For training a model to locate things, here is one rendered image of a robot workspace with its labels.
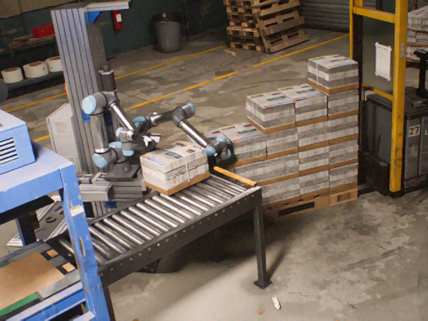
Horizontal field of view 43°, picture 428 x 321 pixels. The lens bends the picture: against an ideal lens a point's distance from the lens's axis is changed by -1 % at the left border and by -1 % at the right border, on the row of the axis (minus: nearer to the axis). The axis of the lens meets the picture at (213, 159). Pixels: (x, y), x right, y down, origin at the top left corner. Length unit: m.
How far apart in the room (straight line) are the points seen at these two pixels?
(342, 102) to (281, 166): 0.74
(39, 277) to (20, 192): 0.82
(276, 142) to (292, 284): 1.20
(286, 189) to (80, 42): 2.11
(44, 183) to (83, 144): 1.88
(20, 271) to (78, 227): 0.72
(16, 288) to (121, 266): 0.58
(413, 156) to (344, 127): 0.73
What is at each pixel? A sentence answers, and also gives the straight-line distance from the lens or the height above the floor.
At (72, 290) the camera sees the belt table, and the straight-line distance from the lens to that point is 3.05.
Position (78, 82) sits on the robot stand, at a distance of 4.20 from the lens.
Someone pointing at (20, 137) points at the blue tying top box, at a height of 1.69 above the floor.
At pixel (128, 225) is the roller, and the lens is 3.50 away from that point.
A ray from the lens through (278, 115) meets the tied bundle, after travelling 4.51.
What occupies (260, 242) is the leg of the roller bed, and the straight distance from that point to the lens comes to 3.92.
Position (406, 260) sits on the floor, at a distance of 4.44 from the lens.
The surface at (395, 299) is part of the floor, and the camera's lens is 4.05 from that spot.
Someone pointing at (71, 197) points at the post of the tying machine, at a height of 1.39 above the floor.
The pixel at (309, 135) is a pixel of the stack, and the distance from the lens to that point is 4.70.
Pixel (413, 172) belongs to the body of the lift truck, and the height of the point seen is 0.22.
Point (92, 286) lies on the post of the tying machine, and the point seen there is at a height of 0.88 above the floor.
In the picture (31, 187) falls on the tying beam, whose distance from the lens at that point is 2.53.
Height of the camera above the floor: 2.53
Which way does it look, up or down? 24 degrees down
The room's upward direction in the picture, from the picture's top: 6 degrees counter-clockwise
